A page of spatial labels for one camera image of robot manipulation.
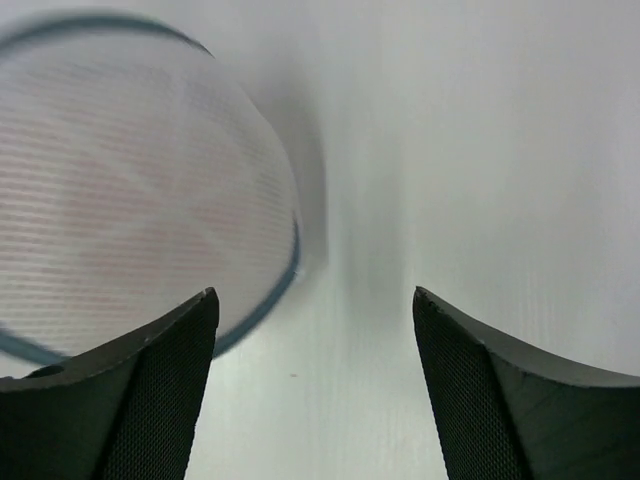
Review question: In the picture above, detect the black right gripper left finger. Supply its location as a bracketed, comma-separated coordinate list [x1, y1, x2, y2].
[1, 288, 219, 479]

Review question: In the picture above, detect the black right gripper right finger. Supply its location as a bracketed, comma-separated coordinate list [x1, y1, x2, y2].
[412, 287, 639, 480]

